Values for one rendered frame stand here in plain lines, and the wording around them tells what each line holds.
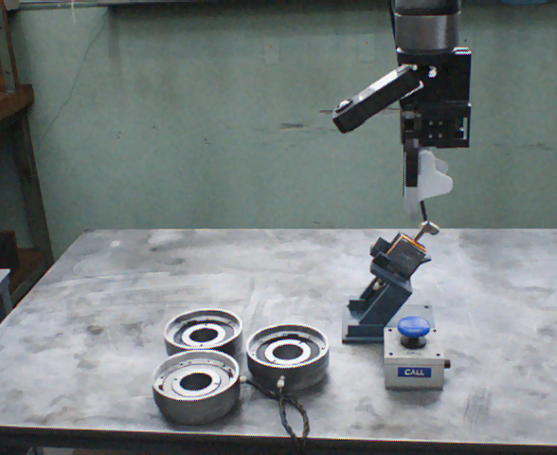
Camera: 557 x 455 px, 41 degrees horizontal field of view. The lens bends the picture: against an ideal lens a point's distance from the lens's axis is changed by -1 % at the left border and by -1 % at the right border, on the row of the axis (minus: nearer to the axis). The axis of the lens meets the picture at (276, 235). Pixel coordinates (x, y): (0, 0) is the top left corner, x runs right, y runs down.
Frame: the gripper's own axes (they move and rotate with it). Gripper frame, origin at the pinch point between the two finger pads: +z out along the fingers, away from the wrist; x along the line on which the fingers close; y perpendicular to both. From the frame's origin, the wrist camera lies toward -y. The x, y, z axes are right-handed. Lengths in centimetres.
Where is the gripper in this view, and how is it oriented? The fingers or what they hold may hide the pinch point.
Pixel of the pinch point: (406, 204)
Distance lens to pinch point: 98.9
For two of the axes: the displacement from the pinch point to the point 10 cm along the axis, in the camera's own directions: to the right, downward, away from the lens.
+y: 9.9, -0.1, -1.2
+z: 0.6, 9.2, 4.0
